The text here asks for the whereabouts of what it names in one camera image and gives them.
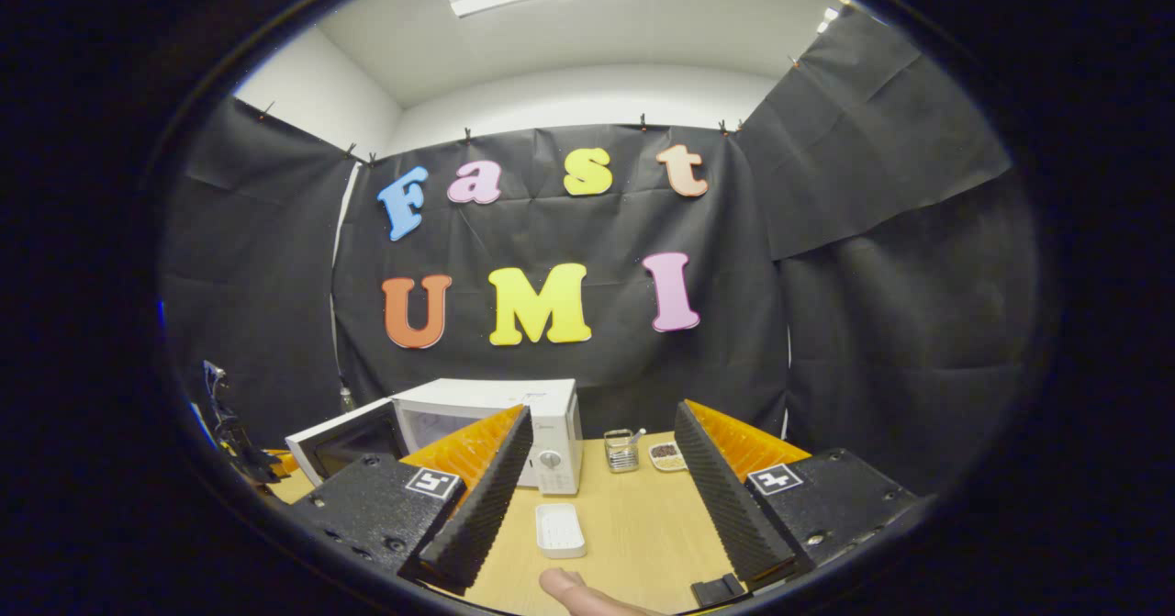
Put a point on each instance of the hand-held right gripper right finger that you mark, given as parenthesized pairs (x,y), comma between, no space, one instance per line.
(725,506)

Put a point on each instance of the clear plastic water bottle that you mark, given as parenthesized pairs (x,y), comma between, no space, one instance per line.
(348,400)

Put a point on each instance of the black plastic block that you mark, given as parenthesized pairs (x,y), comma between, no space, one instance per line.
(718,590)

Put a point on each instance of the metal mesh basket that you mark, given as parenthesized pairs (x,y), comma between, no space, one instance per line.
(622,453)

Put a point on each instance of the white divided condiment tray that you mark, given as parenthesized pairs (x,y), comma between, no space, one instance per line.
(667,456)

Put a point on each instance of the white microwave oven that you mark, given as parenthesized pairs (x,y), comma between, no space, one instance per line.
(551,414)

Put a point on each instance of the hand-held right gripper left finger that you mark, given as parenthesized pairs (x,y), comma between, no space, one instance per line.
(482,515)

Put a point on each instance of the white rectangular dish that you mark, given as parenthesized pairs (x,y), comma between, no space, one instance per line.
(560,531)

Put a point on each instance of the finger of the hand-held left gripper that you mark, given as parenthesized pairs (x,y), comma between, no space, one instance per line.
(283,463)

